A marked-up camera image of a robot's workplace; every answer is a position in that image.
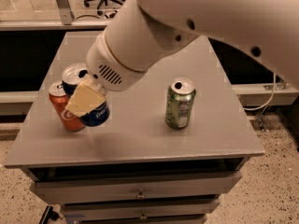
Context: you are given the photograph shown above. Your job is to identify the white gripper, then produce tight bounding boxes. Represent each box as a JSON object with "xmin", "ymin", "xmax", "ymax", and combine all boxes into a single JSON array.
[{"xmin": 64, "ymin": 33, "xmax": 145, "ymax": 117}]

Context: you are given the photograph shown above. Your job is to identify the blue pepsi can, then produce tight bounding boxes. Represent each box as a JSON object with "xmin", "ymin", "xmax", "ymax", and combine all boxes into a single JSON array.
[{"xmin": 62, "ymin": 63, "xmax": 110, "ymax": 127}]

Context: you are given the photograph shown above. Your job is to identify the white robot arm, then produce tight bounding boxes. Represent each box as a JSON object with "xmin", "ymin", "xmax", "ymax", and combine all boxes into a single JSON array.
[{"xmin": 66, "ymin": 0, "xmax": 299, "ymax": 117}]

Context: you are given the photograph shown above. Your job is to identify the red coke can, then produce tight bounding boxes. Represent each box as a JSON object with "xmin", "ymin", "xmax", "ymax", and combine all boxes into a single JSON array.
[{"xmin": 49, "ymin": 81, "xmax": 84, "ymax": 132}]

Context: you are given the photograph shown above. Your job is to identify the green soda can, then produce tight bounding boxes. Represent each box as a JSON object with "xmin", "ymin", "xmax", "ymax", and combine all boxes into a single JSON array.
[{"xmin": 165, "ymin": 77, "xmax": 196, "ymax": 130}]

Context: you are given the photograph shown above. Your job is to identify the grey drawer cabinet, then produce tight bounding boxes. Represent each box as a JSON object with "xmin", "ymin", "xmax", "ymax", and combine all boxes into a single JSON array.
[{"xmin": 6, "ymin": 37, "xmax": 263, "ymax": 224}]

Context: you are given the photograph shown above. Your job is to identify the lower drawer with knob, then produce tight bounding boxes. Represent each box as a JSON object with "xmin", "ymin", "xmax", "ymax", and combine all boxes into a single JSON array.
[{"xmin": 61, "ymin": 199, "xmax": 220, "ymax": 221}]

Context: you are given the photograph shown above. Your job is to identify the drawer with knob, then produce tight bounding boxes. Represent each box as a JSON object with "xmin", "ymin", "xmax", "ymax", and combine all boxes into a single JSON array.
[
  {"xmin": 30, "ymin": 171, "xmax": 242, "ymax": 204},
  {"xmin": 61, "ymin": 199, "xmax": 220, "ymax": 221}
]

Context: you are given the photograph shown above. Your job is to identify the upper drawer with knob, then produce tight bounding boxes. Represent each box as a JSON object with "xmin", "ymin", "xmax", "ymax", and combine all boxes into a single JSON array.
[{"xmin": 30, "ymin": 171, "xmax": 242, "ymax": 204}]

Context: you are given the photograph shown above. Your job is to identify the grey metal window post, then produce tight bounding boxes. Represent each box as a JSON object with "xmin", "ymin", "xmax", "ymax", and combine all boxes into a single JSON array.
[{"xmin": 55, "ymin": 0, "xmax": 74, "ymax": 25}]

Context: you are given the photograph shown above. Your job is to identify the white cable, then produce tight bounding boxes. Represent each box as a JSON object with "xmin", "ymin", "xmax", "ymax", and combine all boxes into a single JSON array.
[{"xmin": 242, "ymin": 73, "xmax": 278, "ymax": 112}]

